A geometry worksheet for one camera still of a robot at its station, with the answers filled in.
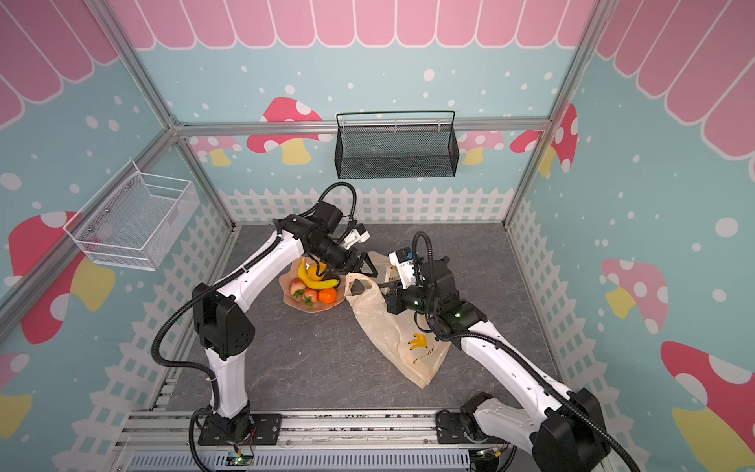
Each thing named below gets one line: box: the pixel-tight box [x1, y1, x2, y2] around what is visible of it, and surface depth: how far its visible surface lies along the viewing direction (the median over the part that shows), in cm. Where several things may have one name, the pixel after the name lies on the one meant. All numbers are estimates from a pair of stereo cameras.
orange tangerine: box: [318, 288, 338, 304], surface depth 96 cm
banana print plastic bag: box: [345, 250, 452, 389], surface depth 77 cm
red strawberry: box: [302, 288, 319, 307], surface depth 96 cm
